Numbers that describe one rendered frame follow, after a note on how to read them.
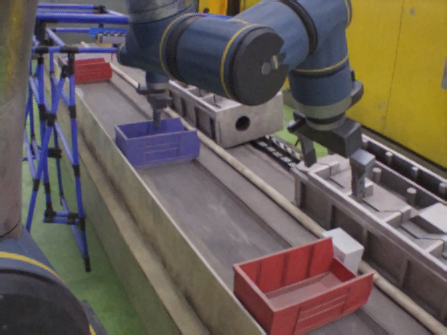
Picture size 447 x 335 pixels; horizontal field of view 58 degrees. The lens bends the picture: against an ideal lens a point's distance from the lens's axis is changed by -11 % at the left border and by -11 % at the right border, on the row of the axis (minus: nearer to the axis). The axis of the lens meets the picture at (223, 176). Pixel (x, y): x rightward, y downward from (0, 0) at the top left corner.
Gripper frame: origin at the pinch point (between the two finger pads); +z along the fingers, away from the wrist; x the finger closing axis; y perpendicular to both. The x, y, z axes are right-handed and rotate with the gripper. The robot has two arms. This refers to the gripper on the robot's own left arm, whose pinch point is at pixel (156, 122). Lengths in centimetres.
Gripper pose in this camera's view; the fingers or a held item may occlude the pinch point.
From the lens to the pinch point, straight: 203.6
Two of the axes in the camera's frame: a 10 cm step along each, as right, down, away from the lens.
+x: -4.7, -4.2, 7.8
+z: -0.6, 9.0, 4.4
